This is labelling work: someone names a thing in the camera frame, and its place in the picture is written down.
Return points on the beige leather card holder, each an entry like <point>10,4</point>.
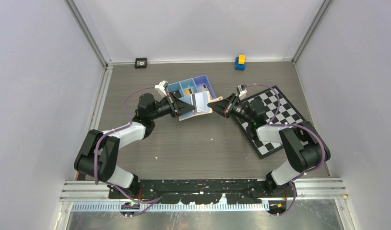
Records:
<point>191,114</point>

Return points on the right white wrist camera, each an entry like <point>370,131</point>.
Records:
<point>241,91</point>

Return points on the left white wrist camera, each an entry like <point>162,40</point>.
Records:
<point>161,88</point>

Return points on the clear item in tray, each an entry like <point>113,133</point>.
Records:
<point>202,88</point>

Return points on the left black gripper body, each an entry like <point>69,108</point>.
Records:
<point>169,101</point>

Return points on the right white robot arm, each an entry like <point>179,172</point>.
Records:
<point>305,150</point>

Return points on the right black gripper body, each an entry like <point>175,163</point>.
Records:
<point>236,108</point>

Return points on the black and white chessboard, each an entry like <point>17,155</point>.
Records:
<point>287,114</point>

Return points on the blue and yellow toy block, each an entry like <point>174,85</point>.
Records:
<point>240,62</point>

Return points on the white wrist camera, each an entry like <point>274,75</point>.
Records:
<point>241,91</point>
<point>161,88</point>

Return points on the blue three-compartment organizer tray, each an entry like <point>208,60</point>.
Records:
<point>177,87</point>

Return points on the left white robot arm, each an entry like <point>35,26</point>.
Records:
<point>98,154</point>

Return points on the small black square box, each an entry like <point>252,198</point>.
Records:
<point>140,63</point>

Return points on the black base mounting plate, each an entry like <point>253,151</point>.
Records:
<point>201,191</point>

